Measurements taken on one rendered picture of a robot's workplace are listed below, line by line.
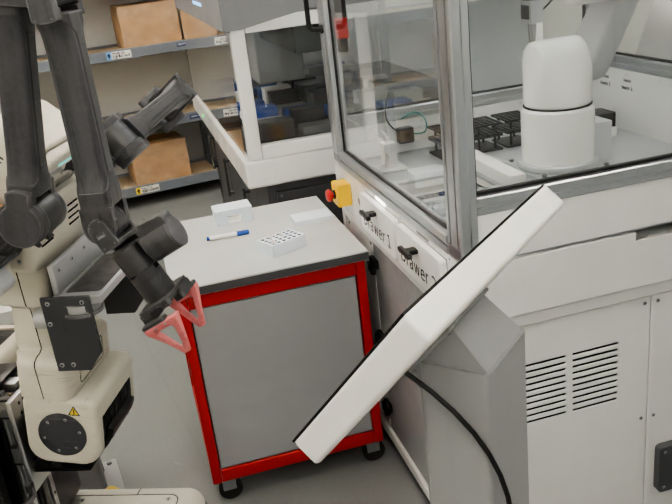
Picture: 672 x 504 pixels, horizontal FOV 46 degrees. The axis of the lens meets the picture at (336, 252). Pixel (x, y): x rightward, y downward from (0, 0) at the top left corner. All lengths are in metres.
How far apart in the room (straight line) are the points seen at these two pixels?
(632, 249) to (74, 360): 1.22
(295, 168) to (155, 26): 2.96
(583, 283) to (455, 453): 0.72
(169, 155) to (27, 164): 4.49
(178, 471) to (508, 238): 1.89
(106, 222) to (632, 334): 1.25
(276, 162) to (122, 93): 3.35
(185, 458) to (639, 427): 1.53
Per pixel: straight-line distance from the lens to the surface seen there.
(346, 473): 2.70
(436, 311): 0.99
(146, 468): 2.92
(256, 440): 2.55
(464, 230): 1.69
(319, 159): 2.97
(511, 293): 1.79
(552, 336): 1.91
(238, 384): 2.44
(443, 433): 1.26
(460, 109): 1.62
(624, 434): 2.17
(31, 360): 1.74
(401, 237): 2.02
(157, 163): 5.85
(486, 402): 1.20
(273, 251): 2.37
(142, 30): 5.73
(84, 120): 1.34
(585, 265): 1.86
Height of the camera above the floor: 1.62
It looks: 21 degrees down
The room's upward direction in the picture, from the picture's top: 7 degrees counter-clockwise
